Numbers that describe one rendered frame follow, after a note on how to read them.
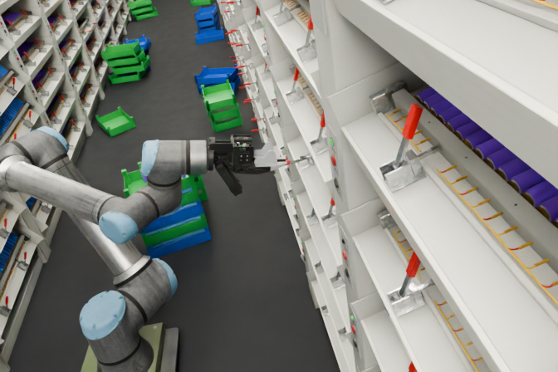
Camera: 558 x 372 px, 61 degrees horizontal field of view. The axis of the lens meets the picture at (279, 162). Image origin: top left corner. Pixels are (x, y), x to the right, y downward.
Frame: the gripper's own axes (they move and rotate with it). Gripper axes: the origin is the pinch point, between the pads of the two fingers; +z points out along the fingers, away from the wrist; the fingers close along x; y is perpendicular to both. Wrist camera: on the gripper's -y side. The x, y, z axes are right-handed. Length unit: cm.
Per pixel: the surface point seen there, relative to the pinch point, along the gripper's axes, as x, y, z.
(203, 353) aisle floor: 9, -86, -19
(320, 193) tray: -14.6, -0.2, 7.5
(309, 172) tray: -4.0, -0.5, 7.0
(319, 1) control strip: -52, 53, -10
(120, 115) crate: 250, -99, -73
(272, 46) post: 16.0, 27.7, -2.1
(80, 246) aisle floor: 93, -101, -77
